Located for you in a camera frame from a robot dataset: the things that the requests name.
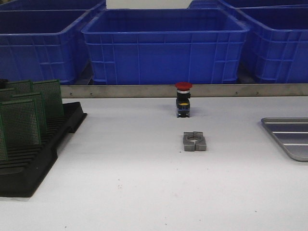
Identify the green perforated circuit board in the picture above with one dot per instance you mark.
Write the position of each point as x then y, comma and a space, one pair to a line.
3, 145

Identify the green board back right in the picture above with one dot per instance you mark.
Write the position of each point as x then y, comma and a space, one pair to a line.
51, 92

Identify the green board middle row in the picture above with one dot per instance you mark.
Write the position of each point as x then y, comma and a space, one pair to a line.
38, 99

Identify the black slotted board rack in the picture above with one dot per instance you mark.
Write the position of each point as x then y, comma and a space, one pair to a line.
26, 168

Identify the green board back left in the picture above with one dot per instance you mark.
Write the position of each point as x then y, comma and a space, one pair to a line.
21, 87

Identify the silver metal tray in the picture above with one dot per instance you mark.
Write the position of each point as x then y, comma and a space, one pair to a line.
291, 134

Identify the green board left middle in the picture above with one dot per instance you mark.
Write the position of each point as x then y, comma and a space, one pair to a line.
5, 94

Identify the red emergency stop button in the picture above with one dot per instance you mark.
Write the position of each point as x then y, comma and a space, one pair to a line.
182, 100

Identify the grey metal clamp block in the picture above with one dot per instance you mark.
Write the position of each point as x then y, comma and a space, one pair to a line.
194, 141

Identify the blue centre plastic crate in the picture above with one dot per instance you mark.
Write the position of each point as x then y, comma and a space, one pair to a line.
166, 46

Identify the blue plastic crate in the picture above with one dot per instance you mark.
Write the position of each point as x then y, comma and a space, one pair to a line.
276, 46
43, 45
166, 46

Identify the blue far right crate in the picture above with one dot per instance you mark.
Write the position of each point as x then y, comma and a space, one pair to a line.
203, 4

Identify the blue left plastic crate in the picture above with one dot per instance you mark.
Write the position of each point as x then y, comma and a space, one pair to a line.
43, 45

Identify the blue right plastic crate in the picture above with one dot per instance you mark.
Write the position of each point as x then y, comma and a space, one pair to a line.
276, 46

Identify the blue far left crate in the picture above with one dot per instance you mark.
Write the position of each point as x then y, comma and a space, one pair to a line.
36, 5

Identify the metal table edge rail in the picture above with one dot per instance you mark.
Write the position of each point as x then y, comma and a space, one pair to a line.
169, 91

